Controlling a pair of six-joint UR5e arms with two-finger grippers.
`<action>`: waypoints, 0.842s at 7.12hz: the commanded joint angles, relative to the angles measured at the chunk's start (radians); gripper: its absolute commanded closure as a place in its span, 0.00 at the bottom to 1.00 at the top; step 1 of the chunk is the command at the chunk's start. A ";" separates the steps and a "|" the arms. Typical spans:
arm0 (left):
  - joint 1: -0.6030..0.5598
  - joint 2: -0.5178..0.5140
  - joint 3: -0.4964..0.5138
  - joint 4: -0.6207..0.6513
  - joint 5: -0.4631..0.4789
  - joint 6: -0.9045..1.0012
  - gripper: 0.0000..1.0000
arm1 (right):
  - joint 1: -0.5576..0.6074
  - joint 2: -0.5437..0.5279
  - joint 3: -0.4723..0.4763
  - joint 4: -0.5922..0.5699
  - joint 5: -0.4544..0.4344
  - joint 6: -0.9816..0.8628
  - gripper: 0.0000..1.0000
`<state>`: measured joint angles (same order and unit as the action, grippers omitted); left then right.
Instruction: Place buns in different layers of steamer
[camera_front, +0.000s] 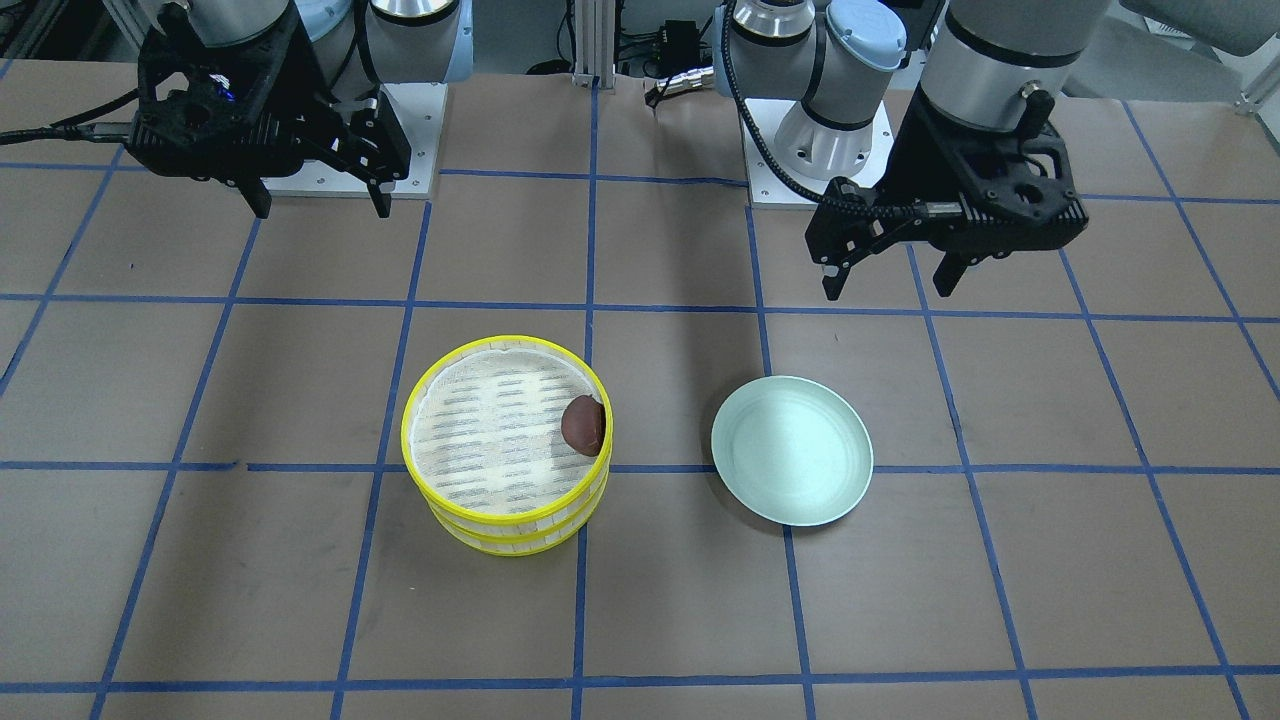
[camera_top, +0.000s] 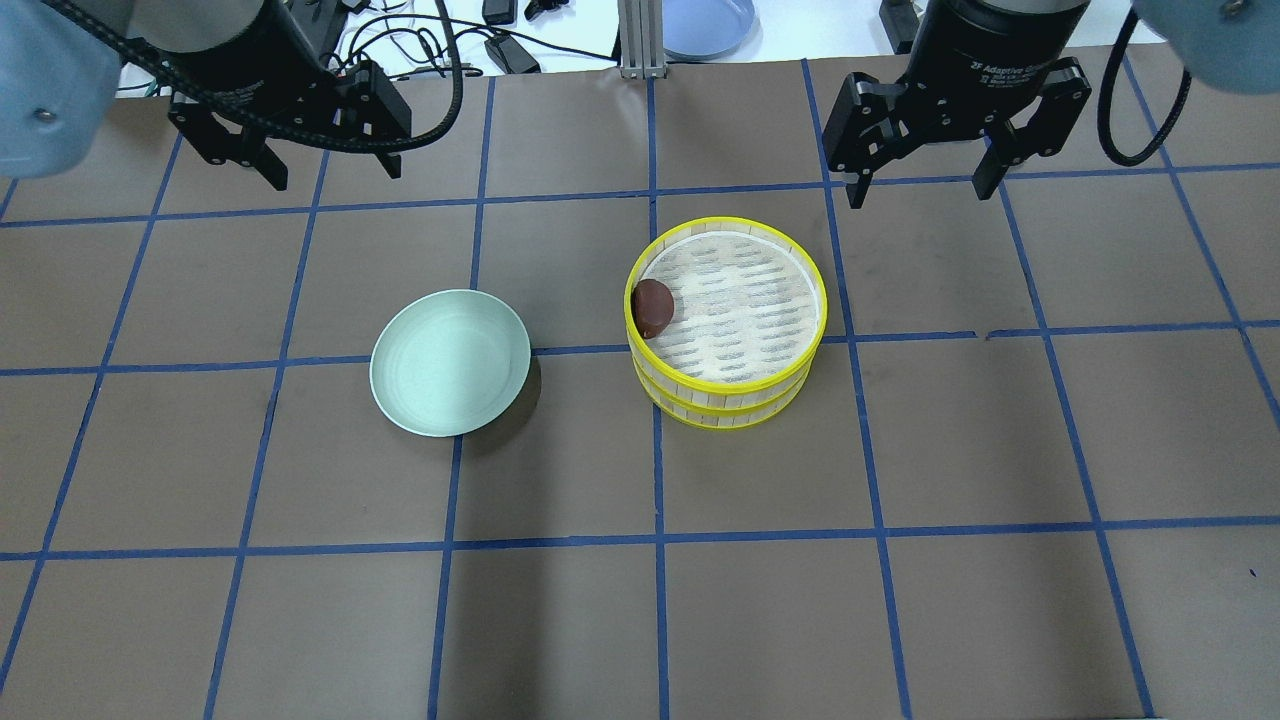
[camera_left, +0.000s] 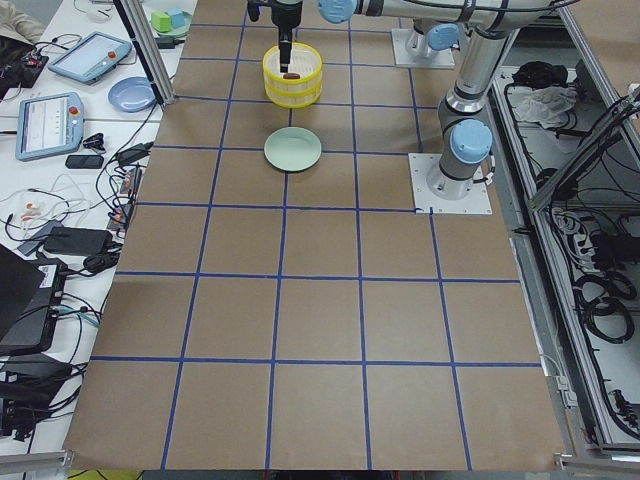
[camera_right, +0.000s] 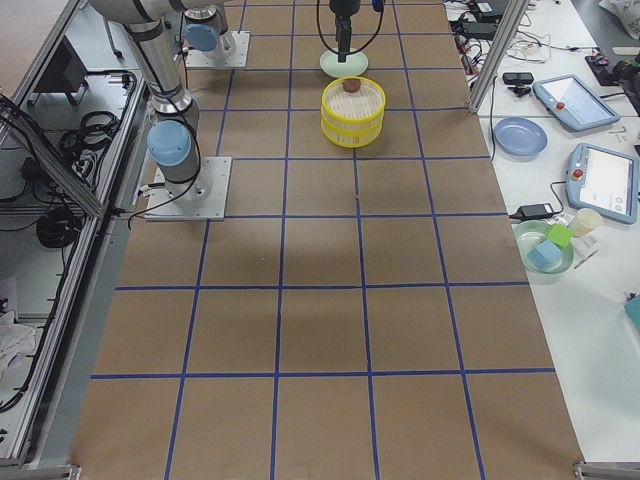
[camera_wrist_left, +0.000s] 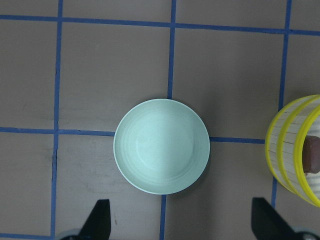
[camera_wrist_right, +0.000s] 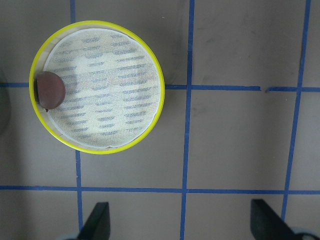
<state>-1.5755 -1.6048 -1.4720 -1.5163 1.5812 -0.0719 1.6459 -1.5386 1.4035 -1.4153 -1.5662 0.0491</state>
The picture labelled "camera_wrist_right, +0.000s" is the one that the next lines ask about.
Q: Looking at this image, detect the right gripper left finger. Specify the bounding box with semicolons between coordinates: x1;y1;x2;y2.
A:
76;202;111;240

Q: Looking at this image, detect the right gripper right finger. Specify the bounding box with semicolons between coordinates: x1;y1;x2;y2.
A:
250;199;297;240

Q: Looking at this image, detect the yellow steamer layer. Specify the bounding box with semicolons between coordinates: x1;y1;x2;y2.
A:
29;20;165;155

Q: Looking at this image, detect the brown bun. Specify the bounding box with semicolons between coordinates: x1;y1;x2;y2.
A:
33;71;66;112

